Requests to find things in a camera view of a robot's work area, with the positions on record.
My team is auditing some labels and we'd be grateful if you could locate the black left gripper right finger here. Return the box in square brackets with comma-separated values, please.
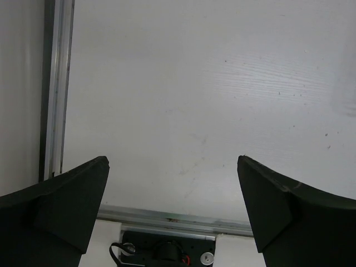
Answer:
[237, 156, 355, 266]

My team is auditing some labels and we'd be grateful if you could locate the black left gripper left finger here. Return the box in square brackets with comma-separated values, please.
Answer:
[1, 156, 109, 266]

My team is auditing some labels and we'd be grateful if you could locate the aluminium front table rail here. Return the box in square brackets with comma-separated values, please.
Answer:
[97, 205, 253, 237]

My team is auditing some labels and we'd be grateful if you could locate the aluminium table rail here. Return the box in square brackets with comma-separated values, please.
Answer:
[43, 0, 75, 180]
[97, 205, 253, 237]

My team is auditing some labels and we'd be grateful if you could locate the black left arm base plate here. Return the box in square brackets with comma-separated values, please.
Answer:
[116, 231, 215, 266]

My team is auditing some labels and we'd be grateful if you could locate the aluminium left table rail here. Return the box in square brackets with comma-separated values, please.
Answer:
[43, 0, 75, 180]

